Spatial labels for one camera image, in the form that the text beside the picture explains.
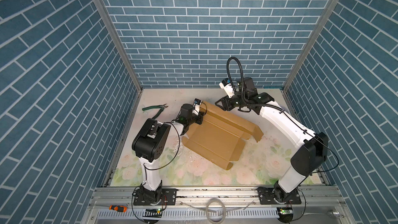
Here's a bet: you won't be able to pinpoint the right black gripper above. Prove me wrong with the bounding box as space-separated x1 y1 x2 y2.
214 92 247 110

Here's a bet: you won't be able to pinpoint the brown cardboard box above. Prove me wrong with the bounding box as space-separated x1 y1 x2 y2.
182 101 263 170

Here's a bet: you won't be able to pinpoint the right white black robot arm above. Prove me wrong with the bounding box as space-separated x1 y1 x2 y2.
215 77 329 204

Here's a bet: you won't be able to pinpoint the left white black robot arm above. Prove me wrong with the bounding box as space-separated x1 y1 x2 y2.
132 99 207 205

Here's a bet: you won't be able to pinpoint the orange black screwdriver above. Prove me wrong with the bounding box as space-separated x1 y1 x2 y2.
109 205 127 213

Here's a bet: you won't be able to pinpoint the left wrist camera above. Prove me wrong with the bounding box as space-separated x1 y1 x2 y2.
193 99 202 116

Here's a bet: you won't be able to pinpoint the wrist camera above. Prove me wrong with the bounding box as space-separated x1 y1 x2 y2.
219 78 235 98
193 99 202 116

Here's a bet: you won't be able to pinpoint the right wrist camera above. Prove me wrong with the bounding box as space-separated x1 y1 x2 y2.
219 78 235 98

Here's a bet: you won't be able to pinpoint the green handled pliers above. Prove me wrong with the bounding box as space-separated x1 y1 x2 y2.
142 104 169 123

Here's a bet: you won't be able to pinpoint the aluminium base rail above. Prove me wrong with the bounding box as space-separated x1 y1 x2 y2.
82 185 354 224

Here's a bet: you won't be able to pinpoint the coiled grey cable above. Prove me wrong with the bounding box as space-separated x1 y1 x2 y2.
181 198 256 224

